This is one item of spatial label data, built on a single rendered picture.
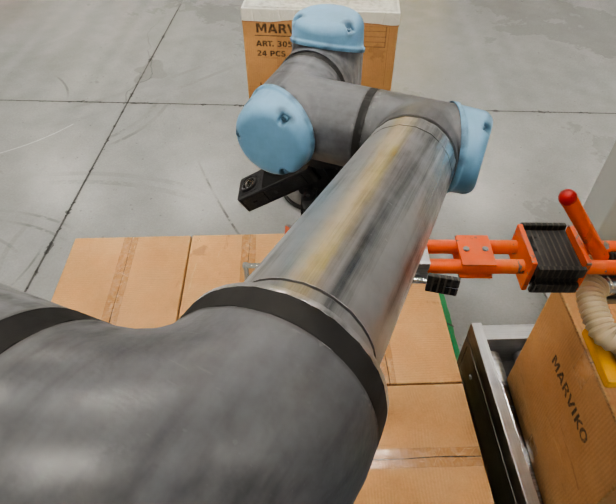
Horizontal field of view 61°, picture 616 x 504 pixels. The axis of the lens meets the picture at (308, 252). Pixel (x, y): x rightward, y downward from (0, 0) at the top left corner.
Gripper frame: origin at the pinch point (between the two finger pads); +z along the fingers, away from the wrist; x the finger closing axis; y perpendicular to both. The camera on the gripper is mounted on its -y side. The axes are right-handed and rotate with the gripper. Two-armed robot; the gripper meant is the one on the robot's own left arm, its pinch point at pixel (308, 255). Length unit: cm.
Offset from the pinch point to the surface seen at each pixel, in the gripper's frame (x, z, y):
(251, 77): 150, 51, -28
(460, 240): 2.6, -1.1, 22.7
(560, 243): 2.1, -1.4, 37.2
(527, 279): -3.2, 0.8, 31.7
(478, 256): -0.6, -1.1, 24.7
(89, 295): 47, 69, -69
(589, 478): -14, 45, 53
